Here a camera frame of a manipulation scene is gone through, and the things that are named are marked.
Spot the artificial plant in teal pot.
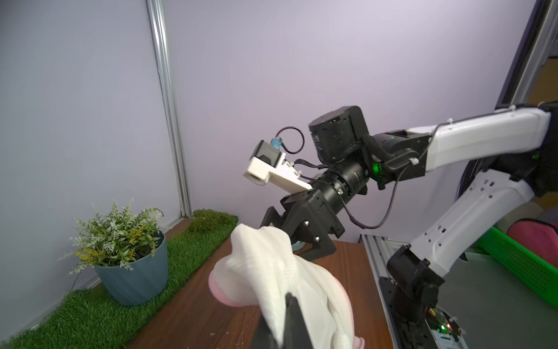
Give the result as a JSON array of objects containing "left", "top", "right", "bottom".
[{"left": 62, "top": 202, "right": 169, "bottom": 306}]

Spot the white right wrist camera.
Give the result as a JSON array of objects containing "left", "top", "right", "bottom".
[{"left": 244, "top": 140, "right": 312, "bottom": 193}]

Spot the green artificial grass mat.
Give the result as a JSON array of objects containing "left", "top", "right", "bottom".
[{"left": 0, "top": 209, "right": 239, "bottom": 349}]

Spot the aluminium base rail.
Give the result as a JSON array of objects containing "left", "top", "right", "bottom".
[{"left": 359, "top": 234, "right": 469, "bottom": 349}]

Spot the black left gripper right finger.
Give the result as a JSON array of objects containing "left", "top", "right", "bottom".
[{"left": 283, "top": 293, "right": 312, "bottom": 349}]

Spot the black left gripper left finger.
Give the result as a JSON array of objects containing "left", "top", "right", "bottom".
[{"left": 251, "top": 315, "right": 279, "bottom": 349}]

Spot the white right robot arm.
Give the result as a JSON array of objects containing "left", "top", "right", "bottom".
[{"left": 245, "top": 101, "right": 557, "bottom": 348}]

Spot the green plastic bin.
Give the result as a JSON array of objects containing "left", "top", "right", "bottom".
[{"left": 477, "top": 227, "right": 557, "bottom": 308}]

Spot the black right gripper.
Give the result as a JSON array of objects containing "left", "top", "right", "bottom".
[{"left": 260, "top": 189, "right": 345, "bottom": 261}]

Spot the teal plastic dustpan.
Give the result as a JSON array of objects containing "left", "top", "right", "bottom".
[{"left": 291, "top": 241, "right": 306, "bottom": 252}]

